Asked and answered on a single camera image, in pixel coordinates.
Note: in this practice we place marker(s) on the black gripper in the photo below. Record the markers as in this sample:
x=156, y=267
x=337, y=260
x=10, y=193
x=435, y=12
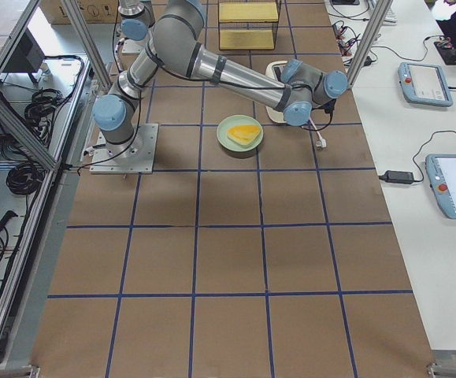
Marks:
x=277, y=73

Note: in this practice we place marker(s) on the white two-slot toaster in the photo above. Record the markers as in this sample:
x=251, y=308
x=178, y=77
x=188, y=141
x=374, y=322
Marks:
x=275, y=78

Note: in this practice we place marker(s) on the light green round plate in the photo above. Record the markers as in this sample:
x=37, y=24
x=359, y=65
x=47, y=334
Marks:
x=234, y=120

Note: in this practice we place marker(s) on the black power adapter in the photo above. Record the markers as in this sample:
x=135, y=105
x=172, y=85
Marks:
x=399, y=177

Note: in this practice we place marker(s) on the far teach pendant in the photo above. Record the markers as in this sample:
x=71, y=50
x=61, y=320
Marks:
x=424, y=84

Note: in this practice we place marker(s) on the wooden shelf board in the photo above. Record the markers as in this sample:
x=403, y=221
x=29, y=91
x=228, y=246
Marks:
x=247, y=25

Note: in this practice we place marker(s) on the cardboard box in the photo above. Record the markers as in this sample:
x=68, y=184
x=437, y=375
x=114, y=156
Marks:
x=93, y=11

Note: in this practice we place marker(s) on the aluminium frame post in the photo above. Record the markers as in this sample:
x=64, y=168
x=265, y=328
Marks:
x=367, y=38

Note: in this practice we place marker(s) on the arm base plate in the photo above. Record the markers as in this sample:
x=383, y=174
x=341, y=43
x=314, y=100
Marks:
x=135, y=156

